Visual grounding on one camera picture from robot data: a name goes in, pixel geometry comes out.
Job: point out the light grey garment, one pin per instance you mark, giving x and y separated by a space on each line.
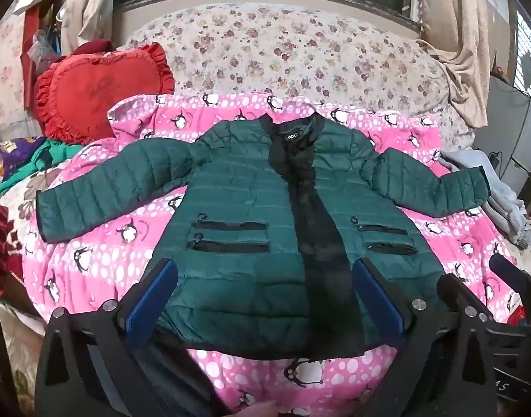
504 200

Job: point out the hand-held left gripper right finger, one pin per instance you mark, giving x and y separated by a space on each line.
378 297

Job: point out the pink penguin print blanket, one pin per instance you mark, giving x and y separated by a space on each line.
96 243

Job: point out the beige curtain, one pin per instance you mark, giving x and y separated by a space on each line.
456 30
87 4

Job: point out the grey cabinet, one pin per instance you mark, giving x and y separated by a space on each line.
526 139

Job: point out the cream floral bedspread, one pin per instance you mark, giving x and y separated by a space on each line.
291 52

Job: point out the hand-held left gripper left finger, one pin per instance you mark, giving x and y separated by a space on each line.
154 295

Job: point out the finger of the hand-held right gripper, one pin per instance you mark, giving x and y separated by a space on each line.
505 267

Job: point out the red wall hanging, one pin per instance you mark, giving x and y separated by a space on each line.
33 65

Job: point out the person's left hand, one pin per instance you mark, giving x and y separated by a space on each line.
259 410

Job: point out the dark green puffer jacket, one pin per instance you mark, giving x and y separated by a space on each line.
230 191

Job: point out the dark red cloth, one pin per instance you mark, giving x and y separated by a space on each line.
0 234

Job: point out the red heart-shaped ruffled pillow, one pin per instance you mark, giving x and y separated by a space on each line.
100 91

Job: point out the green cloth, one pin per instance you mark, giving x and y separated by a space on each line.
43 156

